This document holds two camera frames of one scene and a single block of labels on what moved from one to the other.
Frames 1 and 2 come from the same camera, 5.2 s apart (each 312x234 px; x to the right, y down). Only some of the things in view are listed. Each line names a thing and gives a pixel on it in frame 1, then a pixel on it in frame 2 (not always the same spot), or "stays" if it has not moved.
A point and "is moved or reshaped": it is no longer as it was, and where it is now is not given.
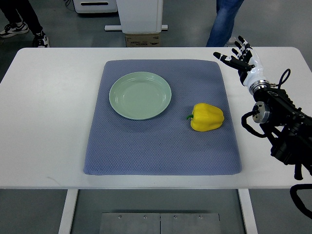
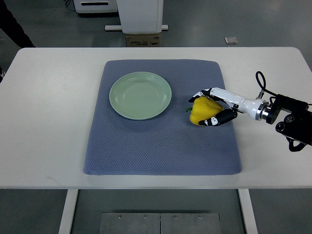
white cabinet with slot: x=95 y=6 stays
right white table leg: x=247 y=211 stays
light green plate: x=139 y=95 stays
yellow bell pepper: x=206 y=117 is moved or reshaped
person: x=22 y=19 → x=14 y=31
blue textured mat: x=167 y=145 stays
